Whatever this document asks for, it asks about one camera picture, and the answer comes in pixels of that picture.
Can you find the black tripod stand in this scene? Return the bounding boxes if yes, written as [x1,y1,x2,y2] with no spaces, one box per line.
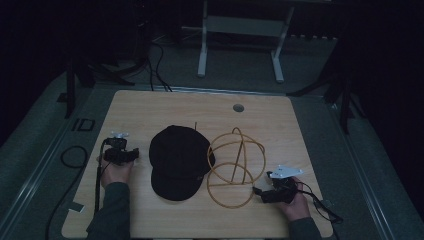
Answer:
[286,66,367,136]

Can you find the black metal stand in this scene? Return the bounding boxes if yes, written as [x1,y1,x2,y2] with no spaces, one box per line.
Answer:
[63,58,137,120]

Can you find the person's right hand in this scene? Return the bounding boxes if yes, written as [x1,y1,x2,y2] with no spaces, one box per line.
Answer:
[275,176,312,222]

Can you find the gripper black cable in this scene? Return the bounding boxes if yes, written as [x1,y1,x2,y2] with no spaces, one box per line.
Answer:
[93,138,110,215]
[295,181,345,225]

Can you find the golden wire hat frame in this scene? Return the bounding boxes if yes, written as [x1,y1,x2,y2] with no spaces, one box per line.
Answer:
[206,126,267,210]

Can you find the black baseball cap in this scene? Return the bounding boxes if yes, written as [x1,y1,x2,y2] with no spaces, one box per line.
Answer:
[148,124,216,202]

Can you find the black floor cables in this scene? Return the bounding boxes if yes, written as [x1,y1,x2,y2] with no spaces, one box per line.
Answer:
[145,39,174,93]

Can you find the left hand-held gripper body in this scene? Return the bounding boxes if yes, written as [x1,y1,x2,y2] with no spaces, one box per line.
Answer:
[103,131,134,166]

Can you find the white desk frame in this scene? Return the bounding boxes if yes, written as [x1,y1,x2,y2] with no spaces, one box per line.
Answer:
[181,0,297,84]

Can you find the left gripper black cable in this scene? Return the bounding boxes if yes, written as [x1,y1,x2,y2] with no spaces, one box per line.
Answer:
[93,138,110,215]

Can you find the person's left hand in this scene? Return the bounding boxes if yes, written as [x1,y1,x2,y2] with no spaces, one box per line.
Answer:
[98,155,135,189]

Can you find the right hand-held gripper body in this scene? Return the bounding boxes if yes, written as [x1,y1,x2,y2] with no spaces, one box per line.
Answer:
[259,164,305,205]

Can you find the black floor tape marking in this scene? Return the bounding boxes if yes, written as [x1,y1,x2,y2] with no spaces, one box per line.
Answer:
[70,117,97,132]

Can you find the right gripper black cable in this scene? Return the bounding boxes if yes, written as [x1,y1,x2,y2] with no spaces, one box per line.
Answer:
[295,181,345,225]

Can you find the black cable loop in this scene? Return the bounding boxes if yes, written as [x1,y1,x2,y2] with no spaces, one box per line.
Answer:
[44,145,90,240]

